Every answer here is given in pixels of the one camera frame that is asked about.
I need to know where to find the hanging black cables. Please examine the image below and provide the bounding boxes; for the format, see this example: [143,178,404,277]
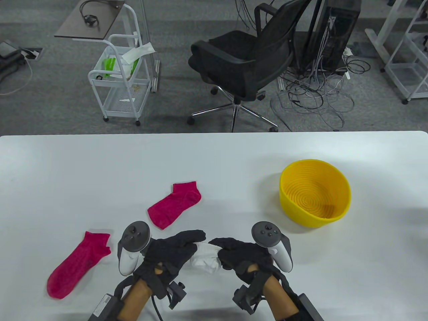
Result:
[234,0,259,32]

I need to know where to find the white floor cable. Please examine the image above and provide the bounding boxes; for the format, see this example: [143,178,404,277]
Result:
[0,55,33,97]

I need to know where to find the person's right forearm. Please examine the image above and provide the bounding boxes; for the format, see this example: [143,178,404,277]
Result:
[264,276,298,320]

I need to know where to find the floor outlet box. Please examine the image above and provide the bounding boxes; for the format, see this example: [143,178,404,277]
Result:
[20,47,43,61]

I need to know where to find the person's left forearm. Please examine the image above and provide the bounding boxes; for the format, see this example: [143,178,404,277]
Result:
[119,279,152,321]

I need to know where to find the white desk leg frame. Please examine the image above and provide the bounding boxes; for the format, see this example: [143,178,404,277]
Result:
[364,0,407,72]

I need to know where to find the white paper sheet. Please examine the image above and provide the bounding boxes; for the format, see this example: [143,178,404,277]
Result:
[120,42,156,64]

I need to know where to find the black sensor cable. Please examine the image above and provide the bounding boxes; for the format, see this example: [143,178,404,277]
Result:
[152,294,164,321]

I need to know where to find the black headphones with cable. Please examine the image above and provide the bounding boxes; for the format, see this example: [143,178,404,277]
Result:
[79,0,101,32]

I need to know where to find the white metal rack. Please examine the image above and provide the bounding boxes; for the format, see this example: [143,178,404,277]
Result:
[385,0,428,105]

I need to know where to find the tangle of floor cables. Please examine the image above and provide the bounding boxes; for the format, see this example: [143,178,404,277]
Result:
[270,50,371,131]

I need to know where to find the white power strip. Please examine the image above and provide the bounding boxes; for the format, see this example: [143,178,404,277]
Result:
[343,47,353,81]

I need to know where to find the green packet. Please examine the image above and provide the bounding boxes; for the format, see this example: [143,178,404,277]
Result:
[102,58,139,79]

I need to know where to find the yellow ribbed basket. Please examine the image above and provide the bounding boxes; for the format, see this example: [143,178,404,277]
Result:
[280,159,351,229]

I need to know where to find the person's right hand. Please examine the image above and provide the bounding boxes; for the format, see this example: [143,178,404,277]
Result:
[208,237,278,285]

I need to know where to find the white rolling cart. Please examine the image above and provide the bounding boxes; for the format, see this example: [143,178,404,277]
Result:
[88,3,151,127]

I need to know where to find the grey side table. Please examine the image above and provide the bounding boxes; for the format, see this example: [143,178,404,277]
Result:
[53,0,126,40]

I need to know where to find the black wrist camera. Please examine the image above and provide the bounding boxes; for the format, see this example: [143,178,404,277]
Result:
[167,281,187,310]
[232,284,264,315]

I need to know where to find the pink sock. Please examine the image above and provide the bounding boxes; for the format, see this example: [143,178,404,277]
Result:
[147,181,202,230]
[46,231,111,299]

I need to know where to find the black office chair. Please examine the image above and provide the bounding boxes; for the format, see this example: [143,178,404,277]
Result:
[187,0,313,132]

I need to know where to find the black computer tower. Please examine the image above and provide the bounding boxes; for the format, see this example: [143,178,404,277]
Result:
[306,0,362,72]

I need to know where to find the person's left hand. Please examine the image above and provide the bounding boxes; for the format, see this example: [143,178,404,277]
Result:
[134,229,206,300]

